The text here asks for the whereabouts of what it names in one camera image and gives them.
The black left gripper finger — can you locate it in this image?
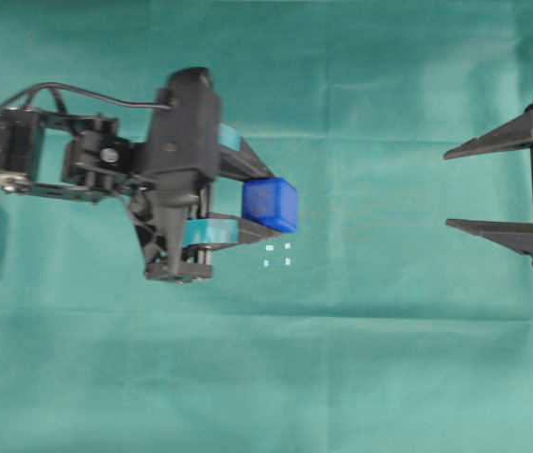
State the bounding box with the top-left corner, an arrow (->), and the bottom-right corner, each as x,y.
218,124 -> 275,182
183,213 -> 278,248

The green table cloth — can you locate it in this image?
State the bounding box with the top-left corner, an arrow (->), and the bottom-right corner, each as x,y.
0,1 -> 533,452

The blue block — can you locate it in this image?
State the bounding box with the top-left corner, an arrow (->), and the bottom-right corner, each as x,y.
242,177 -> 299,233

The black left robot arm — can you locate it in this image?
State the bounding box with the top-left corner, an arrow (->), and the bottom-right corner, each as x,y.
0,97 -> 292,282

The black camera cable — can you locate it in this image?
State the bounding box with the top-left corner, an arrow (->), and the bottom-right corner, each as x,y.
0,82 -> 173,138

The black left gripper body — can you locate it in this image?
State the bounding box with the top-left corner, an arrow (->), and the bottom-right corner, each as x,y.
126,136 -> 223,284

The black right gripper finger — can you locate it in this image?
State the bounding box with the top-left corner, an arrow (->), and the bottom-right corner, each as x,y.
446,219 -> 533,257
443,108 -> 533,159

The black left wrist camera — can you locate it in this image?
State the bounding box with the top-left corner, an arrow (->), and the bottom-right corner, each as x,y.
136,67 -> 221,276

